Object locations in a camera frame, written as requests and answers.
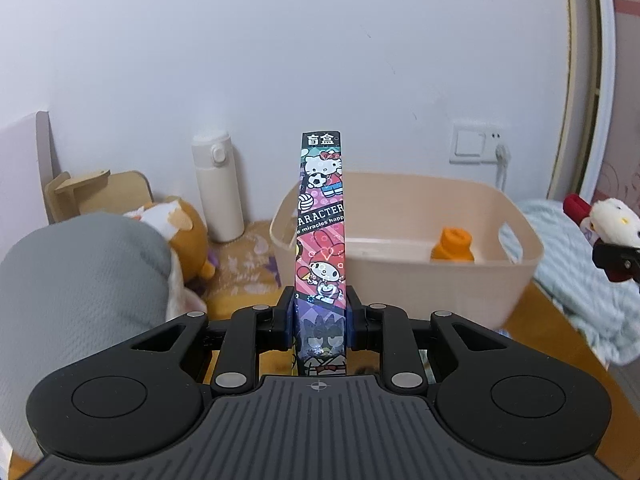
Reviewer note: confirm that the white plush toy red bow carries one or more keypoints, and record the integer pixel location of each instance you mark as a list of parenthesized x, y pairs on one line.
[(612, 220)]

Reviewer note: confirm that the floral table mat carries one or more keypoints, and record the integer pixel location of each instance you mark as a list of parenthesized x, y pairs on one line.
[(245, 265)]

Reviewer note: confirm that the beige plastic container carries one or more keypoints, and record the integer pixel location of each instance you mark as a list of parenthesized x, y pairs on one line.
[(475, 290)]

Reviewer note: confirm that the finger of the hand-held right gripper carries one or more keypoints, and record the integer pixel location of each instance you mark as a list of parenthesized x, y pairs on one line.
[(617, 262)]

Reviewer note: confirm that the wooden stand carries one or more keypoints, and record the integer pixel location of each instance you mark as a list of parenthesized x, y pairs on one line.
[(115, 192)]

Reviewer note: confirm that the white board panel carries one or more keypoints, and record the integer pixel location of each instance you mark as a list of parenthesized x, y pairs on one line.
[(22, 170)]

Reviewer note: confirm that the white wall socket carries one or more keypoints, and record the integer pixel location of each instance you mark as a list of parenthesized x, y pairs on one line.
[(470, 142)]

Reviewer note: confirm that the white thermos bottle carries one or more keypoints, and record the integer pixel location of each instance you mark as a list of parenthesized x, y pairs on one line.
[(217, 190)]

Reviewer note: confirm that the orange brown plush toy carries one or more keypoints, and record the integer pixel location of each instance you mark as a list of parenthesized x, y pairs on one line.
[(187, 242)]

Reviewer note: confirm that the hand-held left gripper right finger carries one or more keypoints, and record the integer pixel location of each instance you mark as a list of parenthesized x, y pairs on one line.
[(353, 322)]

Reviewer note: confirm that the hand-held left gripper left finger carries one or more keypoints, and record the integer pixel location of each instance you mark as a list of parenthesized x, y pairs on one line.
[(287, 321)]

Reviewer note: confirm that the grey and cream plush cushion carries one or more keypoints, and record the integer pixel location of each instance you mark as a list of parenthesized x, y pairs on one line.
[(80, 290)]

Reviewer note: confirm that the light blue blanket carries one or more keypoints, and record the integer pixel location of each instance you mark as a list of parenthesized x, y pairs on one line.
[(575, 280)]

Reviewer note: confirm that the colourful cartoon print box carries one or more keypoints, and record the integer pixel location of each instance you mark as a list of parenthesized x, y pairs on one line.
[(320, 240)]

